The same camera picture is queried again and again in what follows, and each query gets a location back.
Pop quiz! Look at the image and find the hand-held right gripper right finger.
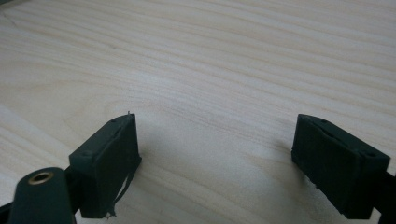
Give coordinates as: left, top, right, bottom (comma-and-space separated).
291, 113, 391, 220

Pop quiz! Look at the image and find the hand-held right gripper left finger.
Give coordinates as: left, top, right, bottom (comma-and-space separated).
68, 112, 143, 219

